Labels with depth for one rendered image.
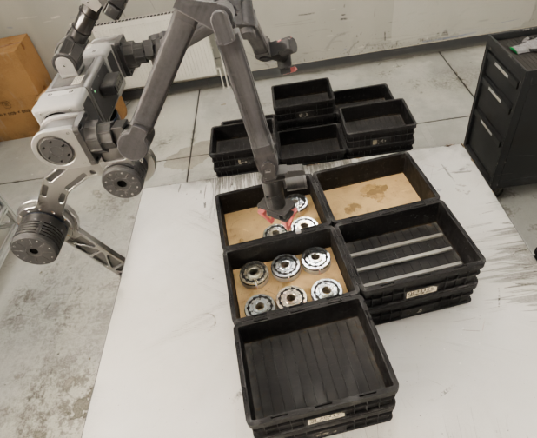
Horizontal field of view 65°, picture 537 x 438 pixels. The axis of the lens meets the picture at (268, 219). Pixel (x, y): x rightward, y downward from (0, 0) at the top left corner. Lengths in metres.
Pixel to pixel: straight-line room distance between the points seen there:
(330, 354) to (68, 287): 2.05
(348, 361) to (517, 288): 0.69
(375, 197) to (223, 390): 0.92
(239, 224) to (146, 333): 0.54
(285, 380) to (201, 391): 0.32
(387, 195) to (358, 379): 0.77
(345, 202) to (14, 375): 2.02
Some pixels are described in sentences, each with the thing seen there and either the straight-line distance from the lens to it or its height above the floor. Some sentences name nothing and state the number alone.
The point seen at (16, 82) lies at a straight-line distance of 4.49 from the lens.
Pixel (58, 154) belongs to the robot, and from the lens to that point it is 1.24.
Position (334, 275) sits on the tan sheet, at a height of 0.83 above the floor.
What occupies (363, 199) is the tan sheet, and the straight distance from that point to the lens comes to 1.73.
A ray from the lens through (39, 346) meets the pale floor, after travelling 2.83.
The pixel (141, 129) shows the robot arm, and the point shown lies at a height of 1.48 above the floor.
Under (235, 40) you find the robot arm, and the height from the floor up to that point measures 1.64.
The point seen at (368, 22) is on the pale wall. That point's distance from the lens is 4.42.
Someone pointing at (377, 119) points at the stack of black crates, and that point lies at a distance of 2.80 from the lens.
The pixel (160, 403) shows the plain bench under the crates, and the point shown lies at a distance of 1.52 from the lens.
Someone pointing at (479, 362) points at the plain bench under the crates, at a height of 0.70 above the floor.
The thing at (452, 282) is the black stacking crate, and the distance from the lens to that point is 1.48.
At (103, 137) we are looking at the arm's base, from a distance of 1.18.
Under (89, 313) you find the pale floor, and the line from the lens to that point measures 2.79.
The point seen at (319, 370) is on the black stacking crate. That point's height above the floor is 0.83.
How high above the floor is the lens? 2.02
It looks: 45 degrees down
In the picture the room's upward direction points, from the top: 12 degrees counter-clockwise
